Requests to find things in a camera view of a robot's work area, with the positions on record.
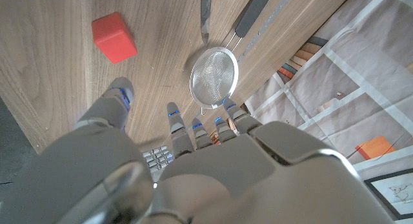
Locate red magnetic cube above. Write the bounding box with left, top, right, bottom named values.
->
left=91, top=12, right=139, bottom=65

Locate grey multi-socket power strip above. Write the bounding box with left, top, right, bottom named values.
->
left=141, top=145, right=176, bottom=183

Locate metal sieve black handle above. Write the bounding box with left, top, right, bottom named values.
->
left=189, top=0, right=273, bottom=116

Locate printed bookshelf backdrop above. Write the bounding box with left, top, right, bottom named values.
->
left=209, top=0, right=413, bottom=224

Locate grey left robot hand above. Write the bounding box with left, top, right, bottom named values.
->
left=0, top=76, right=398, bottom=224

